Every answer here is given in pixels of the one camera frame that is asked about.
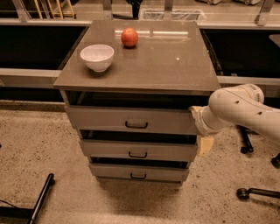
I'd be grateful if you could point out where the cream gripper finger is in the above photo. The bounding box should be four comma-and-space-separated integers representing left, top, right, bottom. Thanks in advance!
197, 136, 214, 156

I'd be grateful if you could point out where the grey top drawer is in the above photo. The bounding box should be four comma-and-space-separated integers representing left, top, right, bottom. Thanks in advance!
65, 106, 198, 135

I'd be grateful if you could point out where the grey drawer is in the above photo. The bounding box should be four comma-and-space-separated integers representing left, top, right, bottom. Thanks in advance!
65, 106, 198, 135
79, 140, 197, 162
88, 163, 189, 182

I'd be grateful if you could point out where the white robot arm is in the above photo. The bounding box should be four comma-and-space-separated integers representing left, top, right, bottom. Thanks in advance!
189, 84, 280, 155

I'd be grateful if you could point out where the grey middle drawer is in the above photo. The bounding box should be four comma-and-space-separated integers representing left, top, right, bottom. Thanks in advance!
79, 140, 197, 162

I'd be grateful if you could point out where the grey drawer cabinet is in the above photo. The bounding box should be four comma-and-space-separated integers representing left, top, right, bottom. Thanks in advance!
53, 19, 222, 187

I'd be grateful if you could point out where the grey bottom drawer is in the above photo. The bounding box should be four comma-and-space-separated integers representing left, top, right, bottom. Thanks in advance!
88, 163, 189, 182

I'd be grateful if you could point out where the black stand leg behind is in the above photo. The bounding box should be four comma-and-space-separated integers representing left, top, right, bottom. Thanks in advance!
239, 126, 254, 154

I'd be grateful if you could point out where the black stand leg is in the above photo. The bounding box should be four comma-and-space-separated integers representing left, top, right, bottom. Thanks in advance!
239, 126, 254, 154
0, 173, 55, 224

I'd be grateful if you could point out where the black caster leg right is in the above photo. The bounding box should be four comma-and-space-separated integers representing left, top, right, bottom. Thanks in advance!
236, 188, 280, 200

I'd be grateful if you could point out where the red apple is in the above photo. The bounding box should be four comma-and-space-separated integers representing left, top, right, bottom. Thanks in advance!
121, 28, 138, 47

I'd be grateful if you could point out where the white bowl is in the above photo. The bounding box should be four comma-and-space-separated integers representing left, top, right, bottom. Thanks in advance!
80, 45, 115, 73

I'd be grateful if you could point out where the wooden chair background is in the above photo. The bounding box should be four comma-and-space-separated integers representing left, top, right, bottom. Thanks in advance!
33, 0, 76, 19

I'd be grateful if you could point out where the black stand leg left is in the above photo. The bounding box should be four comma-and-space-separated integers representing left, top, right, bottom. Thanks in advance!
0, 173, 55, 224

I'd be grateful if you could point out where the grey metal railing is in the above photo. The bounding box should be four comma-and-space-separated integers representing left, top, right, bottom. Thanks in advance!
0, 0, 280, 89

